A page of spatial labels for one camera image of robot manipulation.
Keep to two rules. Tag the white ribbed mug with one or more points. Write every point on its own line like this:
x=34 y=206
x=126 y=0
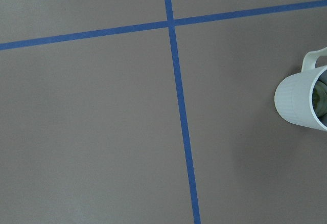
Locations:
x=293 y=96

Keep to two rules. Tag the lemon slice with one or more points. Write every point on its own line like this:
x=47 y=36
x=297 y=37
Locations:
x=319 y=98

